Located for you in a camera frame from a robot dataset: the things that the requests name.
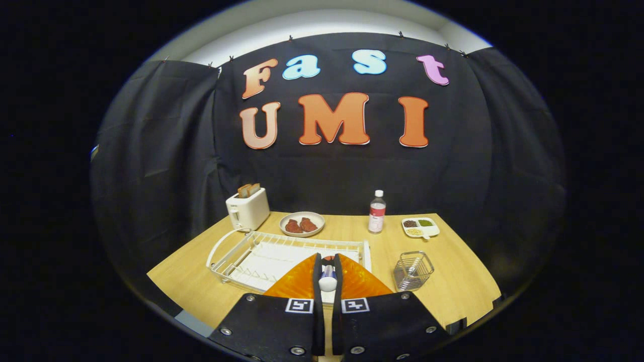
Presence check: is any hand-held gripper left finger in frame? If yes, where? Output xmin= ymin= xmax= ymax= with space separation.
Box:
xmin=209 ymin=253 xmax=326 ymax=362

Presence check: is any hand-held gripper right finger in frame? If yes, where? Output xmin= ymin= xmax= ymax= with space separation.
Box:
xmin=331 ymin=253 xmax=451 ymax=362

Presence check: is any white wire dish rack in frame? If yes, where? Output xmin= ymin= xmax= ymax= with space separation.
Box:
xmin=206 ymin=228 xmax=372 ymax=305

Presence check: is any metal wire basket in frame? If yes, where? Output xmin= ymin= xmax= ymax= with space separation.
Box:
xmin=393 ymin=251 xmax=435 ymax=293

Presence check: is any beige round plate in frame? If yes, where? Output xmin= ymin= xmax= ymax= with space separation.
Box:
xmin=279 ymin=211 xmax=326 ymax=238

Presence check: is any white divided dish with beans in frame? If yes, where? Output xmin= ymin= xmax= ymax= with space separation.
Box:
xmin=401 ymin=217 xmax=441 ymax=240

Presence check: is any clear plastic bottle red label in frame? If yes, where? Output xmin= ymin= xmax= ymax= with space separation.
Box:
xmin=368 ymin=190 xmax=387 ymax=234

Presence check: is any white toaster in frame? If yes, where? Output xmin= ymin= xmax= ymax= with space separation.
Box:
xmin=225 ymin=187 xmax=271 ymax=232

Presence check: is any black backdrop cloth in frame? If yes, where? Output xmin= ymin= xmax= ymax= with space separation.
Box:
xmin=91 ymin=33 xmax=567 ymax=322

